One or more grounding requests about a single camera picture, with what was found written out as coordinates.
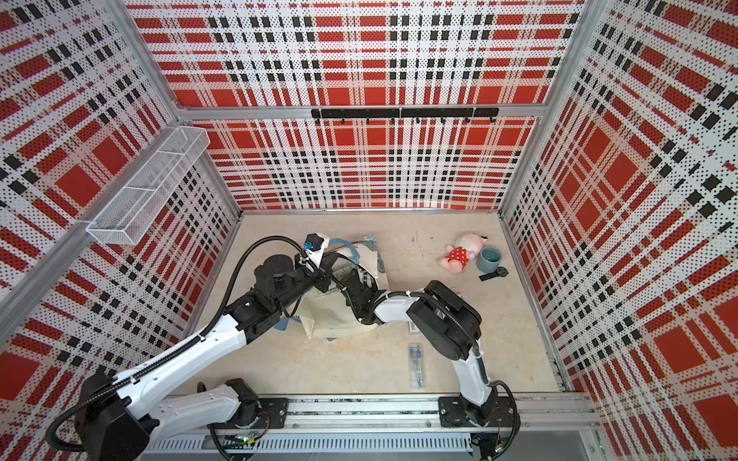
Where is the cream canvas tote bag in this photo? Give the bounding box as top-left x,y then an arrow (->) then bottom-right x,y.
277,234 -> 389,341

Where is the clear case blue compass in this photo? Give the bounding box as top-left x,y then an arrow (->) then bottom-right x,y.
409,343 -> 424,389

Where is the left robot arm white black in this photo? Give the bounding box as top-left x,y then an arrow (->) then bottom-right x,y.
44,234 -> 330,460

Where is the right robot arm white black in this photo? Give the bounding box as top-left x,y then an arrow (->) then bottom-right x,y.
332,268 -> 522,460

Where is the pink plush toy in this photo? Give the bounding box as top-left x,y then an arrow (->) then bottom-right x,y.
437,232 -> 487,274

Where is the teal ceramic cup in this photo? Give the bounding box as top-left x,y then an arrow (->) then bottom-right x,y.
476,246 -> 503,274

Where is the small black tool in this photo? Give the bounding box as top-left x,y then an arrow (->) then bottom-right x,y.
479,267 -> 509,282

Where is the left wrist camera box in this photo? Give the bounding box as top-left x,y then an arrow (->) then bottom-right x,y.
304,232 -> 330,266

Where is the black wall hook rail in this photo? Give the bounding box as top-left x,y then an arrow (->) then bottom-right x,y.
311,107 -> 500,122

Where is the white wire mesh basket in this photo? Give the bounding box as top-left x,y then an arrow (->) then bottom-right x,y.
86,126 -> 209,246

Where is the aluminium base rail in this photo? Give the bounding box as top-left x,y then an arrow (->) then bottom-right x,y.
144,390 -> 610,460

